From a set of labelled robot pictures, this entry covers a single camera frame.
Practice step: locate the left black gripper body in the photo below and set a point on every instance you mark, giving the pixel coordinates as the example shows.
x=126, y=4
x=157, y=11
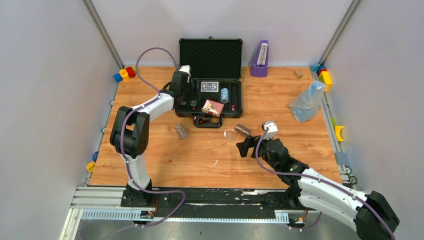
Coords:
x=187, y=96

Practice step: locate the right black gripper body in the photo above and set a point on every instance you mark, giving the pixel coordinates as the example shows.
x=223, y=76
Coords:
x=261, y=148

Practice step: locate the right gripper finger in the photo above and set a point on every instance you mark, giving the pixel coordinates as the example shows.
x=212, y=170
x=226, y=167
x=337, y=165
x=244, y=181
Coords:
x=251, y=138
x=243, y=148

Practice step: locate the red playing card box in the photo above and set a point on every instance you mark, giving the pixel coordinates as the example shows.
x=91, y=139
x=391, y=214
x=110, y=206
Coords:
x=212, y=108

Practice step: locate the light blue chip stack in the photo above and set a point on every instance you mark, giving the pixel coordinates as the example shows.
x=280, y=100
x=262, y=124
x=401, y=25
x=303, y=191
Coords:
x=224, y=95

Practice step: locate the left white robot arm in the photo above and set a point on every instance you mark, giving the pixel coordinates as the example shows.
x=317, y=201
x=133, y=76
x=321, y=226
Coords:
x=130, y=133

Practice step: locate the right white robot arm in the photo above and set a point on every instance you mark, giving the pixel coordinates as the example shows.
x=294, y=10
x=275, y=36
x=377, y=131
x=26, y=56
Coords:
x=369, y=214

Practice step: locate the black poker set case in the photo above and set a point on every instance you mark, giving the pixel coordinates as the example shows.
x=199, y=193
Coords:
x=213, y=60

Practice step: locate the brown chip stack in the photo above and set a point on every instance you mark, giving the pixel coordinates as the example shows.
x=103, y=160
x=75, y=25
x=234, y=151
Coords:
x=242, y=130

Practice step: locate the blue playing card deck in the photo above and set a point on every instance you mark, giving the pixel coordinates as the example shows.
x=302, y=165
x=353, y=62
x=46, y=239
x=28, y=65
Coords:
x=209, y=87

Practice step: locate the clear round dealer button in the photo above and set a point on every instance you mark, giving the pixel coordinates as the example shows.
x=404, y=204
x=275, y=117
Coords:
x=230, y=134

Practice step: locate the black red case tag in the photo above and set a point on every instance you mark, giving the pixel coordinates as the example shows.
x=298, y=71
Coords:
x=203, y=122

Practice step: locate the clear plastic bag blue contents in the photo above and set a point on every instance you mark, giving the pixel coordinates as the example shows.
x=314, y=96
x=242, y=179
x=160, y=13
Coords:
x=305, y=106

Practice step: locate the coloured toy cylinders cluster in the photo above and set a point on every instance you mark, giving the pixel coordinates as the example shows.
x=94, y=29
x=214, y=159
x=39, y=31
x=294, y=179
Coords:
x=125, y=74

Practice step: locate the purple metronome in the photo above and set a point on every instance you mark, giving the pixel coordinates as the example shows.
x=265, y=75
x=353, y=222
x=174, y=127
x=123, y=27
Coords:
x=259, y=61

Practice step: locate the small wooden block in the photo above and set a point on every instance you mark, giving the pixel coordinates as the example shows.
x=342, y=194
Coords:
x=298, y=73

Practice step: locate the coloured toy blocks stack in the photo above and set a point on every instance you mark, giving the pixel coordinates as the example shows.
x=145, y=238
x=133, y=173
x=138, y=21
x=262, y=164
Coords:
x=322, y=74

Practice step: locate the black caster wheels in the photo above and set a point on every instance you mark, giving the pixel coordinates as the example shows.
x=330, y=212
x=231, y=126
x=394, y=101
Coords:
x=352, y=179

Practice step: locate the yellow blue round tags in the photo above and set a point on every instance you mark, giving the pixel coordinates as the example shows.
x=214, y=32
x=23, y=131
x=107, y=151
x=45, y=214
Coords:
x=90, y=166

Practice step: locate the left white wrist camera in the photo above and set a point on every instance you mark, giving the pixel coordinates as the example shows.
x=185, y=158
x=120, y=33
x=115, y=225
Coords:
x=186, y=69

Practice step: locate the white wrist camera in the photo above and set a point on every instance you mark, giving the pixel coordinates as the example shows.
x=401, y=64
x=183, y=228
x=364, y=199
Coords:
x=186, y=69
x=270, y=130

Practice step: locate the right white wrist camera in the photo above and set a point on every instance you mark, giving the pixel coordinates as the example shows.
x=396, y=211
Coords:
x=270, y=130

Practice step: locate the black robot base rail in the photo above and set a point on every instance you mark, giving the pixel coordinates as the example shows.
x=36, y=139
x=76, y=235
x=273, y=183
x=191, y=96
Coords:
x=192, y=205

